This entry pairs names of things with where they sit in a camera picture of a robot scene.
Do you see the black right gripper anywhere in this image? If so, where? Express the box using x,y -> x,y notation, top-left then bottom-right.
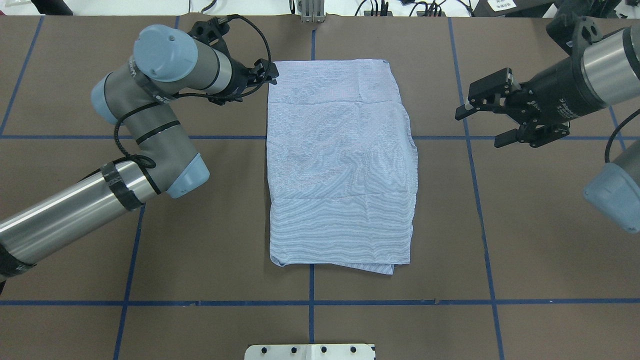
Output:
454,57 -> 606,149

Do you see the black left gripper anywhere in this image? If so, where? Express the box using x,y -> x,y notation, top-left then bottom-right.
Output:
187,17 -> 279,106

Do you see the light blue striped shirt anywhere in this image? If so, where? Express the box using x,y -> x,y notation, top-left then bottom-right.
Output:
266,59 -> 419,276

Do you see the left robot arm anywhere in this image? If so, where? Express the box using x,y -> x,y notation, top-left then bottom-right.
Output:
0,14 -> 279,282

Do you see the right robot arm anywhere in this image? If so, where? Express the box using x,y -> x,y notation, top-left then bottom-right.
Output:
454,16 -> 640,234

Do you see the aluminium frame post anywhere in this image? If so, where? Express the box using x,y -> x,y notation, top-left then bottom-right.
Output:
295,0 -> 326,24

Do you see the white post base plate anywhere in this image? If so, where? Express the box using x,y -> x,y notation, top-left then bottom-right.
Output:
244,343 -> 377,360

